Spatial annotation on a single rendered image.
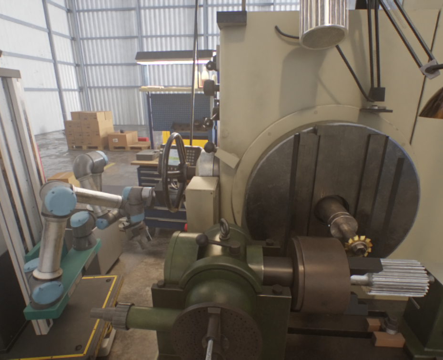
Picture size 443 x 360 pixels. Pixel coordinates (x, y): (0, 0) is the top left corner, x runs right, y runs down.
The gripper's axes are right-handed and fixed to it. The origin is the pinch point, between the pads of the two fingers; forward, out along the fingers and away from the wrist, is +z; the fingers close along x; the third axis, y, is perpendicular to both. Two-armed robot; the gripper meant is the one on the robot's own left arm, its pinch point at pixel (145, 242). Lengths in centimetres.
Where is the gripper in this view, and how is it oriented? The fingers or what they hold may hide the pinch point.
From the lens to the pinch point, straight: 187.9
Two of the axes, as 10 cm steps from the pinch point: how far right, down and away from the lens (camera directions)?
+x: 0.2, -2.0, 9.8
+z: 4.0, 9.0, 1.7
